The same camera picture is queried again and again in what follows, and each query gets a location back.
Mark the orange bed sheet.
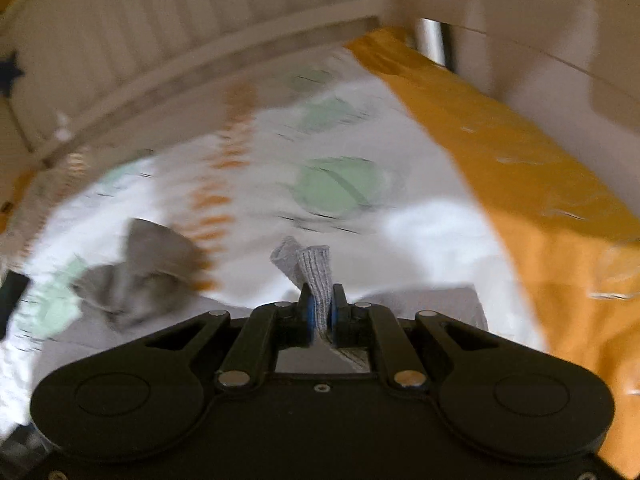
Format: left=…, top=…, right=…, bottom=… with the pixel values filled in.
left=0, top=27, right=640, bottom=480

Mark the black folded garment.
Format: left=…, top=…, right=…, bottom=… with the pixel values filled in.
left=0, top=271, right=30, bottom=342

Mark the wooden bed frame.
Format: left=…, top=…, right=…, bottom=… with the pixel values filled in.
left=0, top=0, right=640, bottom=201

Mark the white leaf print duvet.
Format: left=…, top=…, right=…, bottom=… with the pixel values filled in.
left=0, top=47, right=548, bottom=441

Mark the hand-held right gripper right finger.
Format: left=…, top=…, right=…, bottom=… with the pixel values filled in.
left=332, top=285, right=501, bottom=391

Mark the dark blue star decoration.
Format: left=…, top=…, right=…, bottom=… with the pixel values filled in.
left=0, top=50, right=26, bottom=99

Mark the grey knit sweater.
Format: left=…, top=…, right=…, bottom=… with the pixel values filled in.
left=30, top=217, right=491, bottom=378

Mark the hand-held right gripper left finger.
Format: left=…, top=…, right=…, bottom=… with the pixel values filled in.
left=145, top=284, right=315, bottom=389

